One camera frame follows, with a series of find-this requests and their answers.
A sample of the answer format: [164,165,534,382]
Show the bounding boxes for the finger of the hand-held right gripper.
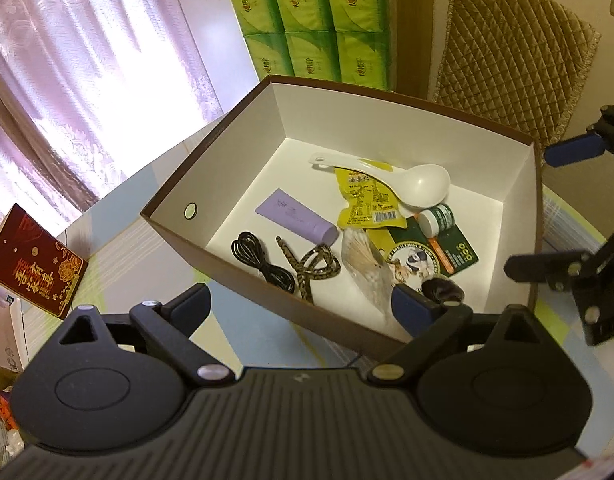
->
[504,230,614,346]
[544,104,614,168]

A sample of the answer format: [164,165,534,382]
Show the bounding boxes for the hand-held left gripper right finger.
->
[367,285,540,387]

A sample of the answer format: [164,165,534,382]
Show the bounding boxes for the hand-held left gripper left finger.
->
[59,282,236,389]

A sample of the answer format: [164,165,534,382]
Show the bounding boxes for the yellow snack packet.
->
[333,161,408,231]

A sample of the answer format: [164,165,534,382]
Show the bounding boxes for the brown cardboard box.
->
[139,74,545,361]

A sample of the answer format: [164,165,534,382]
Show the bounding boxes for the dark brown round object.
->
[421,278,464,303]

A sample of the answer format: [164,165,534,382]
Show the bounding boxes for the clear bag of toothpicks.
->
[341,227,413,341]

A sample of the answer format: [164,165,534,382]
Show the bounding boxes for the green card package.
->
[372,215,480,291]

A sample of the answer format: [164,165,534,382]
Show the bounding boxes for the small green label jar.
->
[418,203,457,237]

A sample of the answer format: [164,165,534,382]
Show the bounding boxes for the brown quilted chair cushion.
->
[427,0,602,151]

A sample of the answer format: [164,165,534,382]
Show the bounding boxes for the white plastic spoon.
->
[308,152,452,211]

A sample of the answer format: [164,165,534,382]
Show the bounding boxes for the purple cream tube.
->
[255,188,339,245]

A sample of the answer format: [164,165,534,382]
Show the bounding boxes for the red gift box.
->
[0,203,89,320]

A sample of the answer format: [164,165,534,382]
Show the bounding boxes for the white cardboard box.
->
[0,280,30,371]

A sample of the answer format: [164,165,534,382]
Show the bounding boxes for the wooden panel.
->
[387,0,435,98]

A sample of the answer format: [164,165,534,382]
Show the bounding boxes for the pink patterned curtain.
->
[0,0,268,241]

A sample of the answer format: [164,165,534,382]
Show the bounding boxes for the stack of green tissue packs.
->
[221,0,395,92]

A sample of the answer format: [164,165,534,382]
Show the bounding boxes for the coiled black cable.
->
[231,231,300,295]

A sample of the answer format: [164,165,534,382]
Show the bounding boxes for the patterned braided cord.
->
[275,236,342,305]

